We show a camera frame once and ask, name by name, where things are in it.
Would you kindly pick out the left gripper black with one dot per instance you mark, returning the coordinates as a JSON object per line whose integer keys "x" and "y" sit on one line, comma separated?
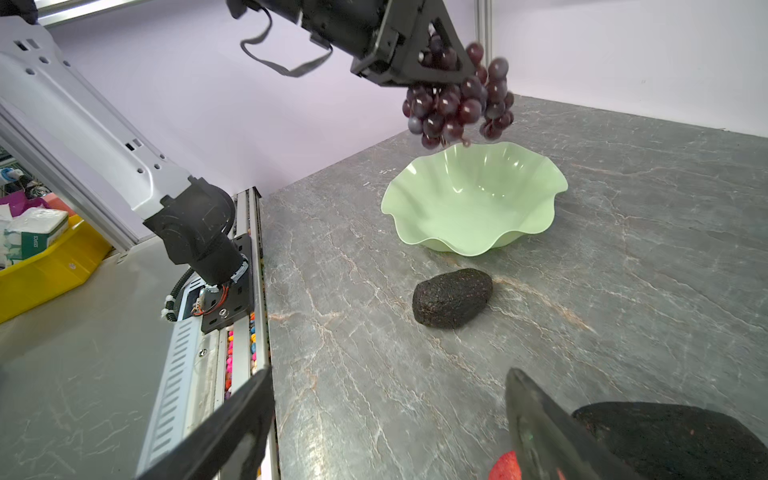
{"x": 393, "y": 43}

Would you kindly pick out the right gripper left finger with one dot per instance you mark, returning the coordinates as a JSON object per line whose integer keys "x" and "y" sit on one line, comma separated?
{"x": 248, "y": 414}

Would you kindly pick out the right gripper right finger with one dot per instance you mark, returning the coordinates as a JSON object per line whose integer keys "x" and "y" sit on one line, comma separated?
{"x": 548, "y": 442}

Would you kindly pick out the dark purple grape bunch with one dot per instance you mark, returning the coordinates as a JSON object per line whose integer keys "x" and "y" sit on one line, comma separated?
{"x": 440, "y": 114}

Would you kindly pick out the red apple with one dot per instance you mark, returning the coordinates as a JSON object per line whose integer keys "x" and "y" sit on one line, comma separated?
{"x": 506, "y": 468}

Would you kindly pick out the dark avocado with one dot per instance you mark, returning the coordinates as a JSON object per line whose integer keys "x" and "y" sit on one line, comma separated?
{"x": 669, "y": 441}
{"x": 451, "y": 300}

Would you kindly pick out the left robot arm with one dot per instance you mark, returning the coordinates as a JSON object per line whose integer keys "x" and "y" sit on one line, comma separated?
{"x": 50, "y": 111}

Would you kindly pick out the light green wavy bowl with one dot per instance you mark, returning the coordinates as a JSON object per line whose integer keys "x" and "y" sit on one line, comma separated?
{"x": 470, "y": 200}

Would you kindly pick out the colourful bead strip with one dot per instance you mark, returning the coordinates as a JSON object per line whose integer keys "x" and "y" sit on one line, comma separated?
{"x": 240, "y": 354}

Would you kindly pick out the yellow plastic bin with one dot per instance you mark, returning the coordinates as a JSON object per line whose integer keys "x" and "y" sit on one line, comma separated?
{"x": 65, "y": 265}

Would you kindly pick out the white green tissue box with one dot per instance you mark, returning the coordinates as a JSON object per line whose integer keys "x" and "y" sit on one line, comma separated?
{"x": 31, "y": 233}

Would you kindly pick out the white slotted cable duct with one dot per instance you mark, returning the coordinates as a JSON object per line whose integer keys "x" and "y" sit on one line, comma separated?
{"x": 167, "y": 422}

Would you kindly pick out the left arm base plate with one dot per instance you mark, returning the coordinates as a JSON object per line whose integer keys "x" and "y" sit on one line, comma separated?
{"x": 235, "y": 298}

